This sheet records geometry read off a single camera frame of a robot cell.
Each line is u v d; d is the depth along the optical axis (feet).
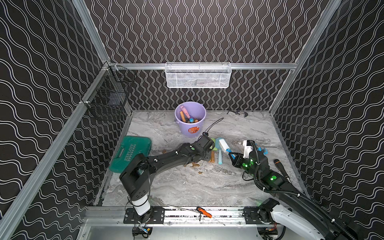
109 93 3.21
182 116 3.37
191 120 3.03
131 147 3.10
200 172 2.95
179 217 2.50
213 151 3.20
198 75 3.37
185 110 3.28
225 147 2.75
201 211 2.45
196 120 3.06
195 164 3.02
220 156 3.10
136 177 1.48
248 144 2.31
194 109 3.37
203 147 2.17
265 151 3.05
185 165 3.02
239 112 3.97
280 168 2.94
